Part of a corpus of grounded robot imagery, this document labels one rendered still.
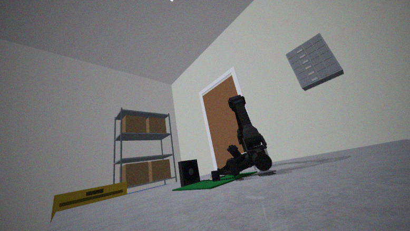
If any green circuit board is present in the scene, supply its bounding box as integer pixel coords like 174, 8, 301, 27
172, 171, 257, 191

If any black cooling fan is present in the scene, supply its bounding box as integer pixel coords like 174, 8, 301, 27
178, 159, 200, 187

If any black fan cable with plug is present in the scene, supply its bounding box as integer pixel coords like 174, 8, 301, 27
202, 168, 225, 181

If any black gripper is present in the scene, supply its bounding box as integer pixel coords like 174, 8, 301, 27
216, 152, 254, 177

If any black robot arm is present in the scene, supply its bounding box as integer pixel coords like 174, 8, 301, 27
227, 95, 272, 171

